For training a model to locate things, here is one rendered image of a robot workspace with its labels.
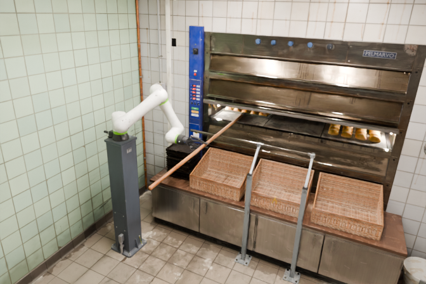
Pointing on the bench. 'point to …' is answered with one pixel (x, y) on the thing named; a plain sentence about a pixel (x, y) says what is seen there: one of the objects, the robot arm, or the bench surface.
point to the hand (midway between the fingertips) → (204, 144)
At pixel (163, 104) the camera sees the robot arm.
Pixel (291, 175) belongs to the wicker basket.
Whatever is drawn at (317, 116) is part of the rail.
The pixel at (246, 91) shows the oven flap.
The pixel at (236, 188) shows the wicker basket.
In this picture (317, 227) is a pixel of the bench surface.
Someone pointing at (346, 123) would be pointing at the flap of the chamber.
